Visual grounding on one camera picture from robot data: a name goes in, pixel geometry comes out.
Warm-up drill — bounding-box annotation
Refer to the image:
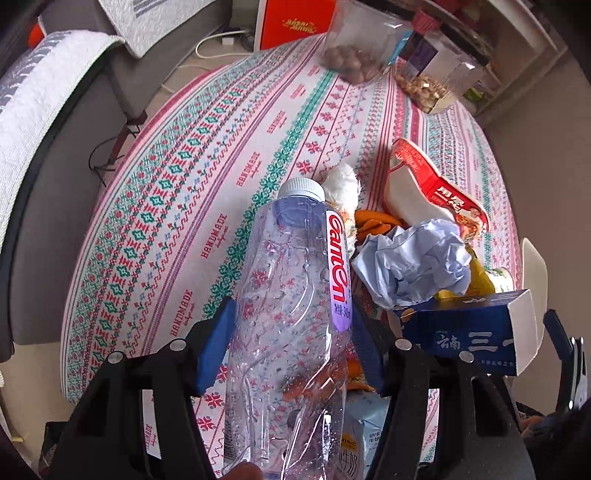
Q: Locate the patterned pink tablecloth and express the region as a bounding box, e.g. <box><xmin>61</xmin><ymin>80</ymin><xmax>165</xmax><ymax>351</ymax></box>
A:
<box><xmin>60</xmin><ymin>32</ymin><xmax>524</xmax><ymax>476</ymax></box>

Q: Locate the light blue milk carton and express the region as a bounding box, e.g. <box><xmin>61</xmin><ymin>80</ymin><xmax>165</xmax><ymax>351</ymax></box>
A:
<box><xmin>335</xmin><ymin>391</ymin><xmax>390</xmax><ymax>480</ymax></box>

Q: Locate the black cable on floor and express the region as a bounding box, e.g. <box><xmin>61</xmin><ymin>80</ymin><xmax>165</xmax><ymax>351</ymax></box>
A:
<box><xmin>87</xmin><ymin>124</ymin><xmax>139</xmax><ymax>186</ymax></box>

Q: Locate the dark blue cardboard box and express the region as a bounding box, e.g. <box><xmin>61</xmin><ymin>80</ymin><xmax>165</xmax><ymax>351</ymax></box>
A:
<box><xmin>394</xmin><ymin>289</ymin><xmax>540</xmax><ymax>376</ymax></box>

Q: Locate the orange peel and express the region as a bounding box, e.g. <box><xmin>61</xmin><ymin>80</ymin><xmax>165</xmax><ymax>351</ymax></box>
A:
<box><xmin>355</xmin><ymin>210</ymin><xmax>408</xmax><ymax>243</ymax></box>

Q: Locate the orange plush toy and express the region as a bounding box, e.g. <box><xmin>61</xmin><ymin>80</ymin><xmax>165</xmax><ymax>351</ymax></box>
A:
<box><xmin>27</xmin><ymin>22</ymin><xmax>45</xmax><ymax>49</ymax></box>

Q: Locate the striped grey sofa throw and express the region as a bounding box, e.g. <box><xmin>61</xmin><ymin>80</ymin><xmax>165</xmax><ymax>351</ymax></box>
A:
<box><xmin>98</xmin><ymin>0</ymin><xmax>213</xmax><ymax>59</ymax></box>

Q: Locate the clear plastic water bottle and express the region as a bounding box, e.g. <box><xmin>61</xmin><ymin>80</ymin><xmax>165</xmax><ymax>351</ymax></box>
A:
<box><xmin>224</xmin><ymin>178</ymin><xmax>353</xmax><ymax>479</ymax></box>

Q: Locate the red gift box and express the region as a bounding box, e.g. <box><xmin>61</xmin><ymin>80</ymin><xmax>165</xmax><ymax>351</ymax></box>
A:
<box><xmin>253</xmin><ymin>0</ymin><xmax>335</xmax><ymax>51</ymax></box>

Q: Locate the clear jar with hazelnuts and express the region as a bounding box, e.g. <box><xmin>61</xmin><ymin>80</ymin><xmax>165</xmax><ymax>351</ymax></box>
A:
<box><xmin>321</xmin><ymin>1</ymin><xmax>415</xmax><ymax>85</ymax></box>

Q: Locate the red instant noodle cup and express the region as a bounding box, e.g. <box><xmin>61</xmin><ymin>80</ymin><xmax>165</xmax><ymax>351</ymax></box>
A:
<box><xmin>383</xmin><ymin>138</ymin><xmax>490</xmax><ymax>241</ymax></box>

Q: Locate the white power cable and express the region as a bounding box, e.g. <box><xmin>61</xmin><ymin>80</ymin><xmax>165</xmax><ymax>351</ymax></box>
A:
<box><xmin>161</xmin><ymin>28</ymin><xmax>253</xmax><ymax>93</ymax></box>

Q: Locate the yellow snack wrapper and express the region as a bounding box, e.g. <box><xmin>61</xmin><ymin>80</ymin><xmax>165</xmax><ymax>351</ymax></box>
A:
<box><xmin>435</xmin><ymin>243</ymin><xmax>496</xmax><ymax>301</ymax></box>

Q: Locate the white paper cup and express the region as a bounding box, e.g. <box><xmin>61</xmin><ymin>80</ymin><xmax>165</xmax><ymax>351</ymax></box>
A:
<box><xmin>485</xmin><ymin>267</ymin><xmax>515</xmax><ymax>293</ymax></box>

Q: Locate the white tissue wad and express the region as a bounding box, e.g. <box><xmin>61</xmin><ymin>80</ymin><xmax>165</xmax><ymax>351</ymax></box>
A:
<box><xmin>322</xmin><ymin>162</ymin><xmax>361</xmax><ymax>217</ymax></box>

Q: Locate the white quilted sofa cover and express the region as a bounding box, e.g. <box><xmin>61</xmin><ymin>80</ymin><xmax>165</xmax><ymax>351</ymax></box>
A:
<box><xmin>0</xmin><ymin>30</ymin><xmax>124</xmax><ymax>237</ymax></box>

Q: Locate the light blue paper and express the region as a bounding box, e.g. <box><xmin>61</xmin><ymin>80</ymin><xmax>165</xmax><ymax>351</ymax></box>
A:
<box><xmin>352</xmin><ymin>219</ymin><xmax>472</xmax><ymax>310</ymax></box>

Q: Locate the white trash bin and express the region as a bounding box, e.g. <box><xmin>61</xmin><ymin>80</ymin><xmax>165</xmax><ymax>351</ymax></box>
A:
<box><xmin>522</xmin><ymin>238</ymin><xmax>548</xmax><ymax>344</ymax></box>

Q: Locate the clear jar with peanuts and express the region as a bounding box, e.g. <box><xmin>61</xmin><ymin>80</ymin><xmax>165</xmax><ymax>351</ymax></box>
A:
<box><xmin>394</xmin><ymin>24</ymin><xmax>491</xmax><ymax>114</ymax></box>

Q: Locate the grey sofa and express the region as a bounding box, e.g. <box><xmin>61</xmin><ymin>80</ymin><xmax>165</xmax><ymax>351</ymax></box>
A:
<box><xmin>1</xmin><ymin>1</ymin><xmax>231</xmax><ymax>360</ymax></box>

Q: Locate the white bookshelf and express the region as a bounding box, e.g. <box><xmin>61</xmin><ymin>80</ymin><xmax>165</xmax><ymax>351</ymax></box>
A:
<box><xmin>442</xmin><ymin>1</ymin><xmax>567</xmax><ymax>126</ymax></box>

